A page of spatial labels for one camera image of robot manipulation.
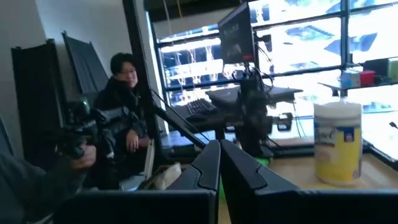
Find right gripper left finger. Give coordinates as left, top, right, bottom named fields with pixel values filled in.
left=54, top=141, right=221, bottom=224

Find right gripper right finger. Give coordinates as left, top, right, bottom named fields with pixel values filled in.
left=221, top=139, right=398, bottom=224

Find clear bag white contents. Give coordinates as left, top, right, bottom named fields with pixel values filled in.
left=155, top=161, right=183, bottom=190

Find person's forearm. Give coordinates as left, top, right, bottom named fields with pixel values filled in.
left=0, top=151, right=91, bottom=224

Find yellow Lysol wipes canister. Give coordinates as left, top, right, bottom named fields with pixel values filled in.
left=313, top=101, right=363, bottom=187

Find person's hand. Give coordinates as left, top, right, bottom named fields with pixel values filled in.
left=70, top=142, right=98, bottom=171

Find black keyboard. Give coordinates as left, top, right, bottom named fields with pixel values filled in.
left=185, top=98, right=219, bottom=118

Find person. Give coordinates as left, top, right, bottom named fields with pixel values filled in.
left=92, top=52, right=152, bottom=189

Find white blue box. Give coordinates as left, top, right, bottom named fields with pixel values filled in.
left=340, top=70, right=361, bottom=88

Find red box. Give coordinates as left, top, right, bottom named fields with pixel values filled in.
left=359, top=70, right=376, bottom=87

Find grey leaning panel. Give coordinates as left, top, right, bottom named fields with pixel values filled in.
left=61, top=30, right=109, bottom=96

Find black box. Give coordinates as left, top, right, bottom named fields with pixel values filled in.
left=362, top=57, right=389, bottom=77

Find black leaning panel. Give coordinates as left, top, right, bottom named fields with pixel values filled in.
left=11, top=39, right=68, bottom=170

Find green box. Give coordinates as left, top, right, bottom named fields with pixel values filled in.
left=387, top=57, right=398, bottom=82

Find black raised monitor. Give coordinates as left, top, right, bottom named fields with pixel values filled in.
left=216, top=1, right=257, bottom=65

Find dark wall shelf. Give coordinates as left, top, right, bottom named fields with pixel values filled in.
left=317, top=55, right=398, bottom=96

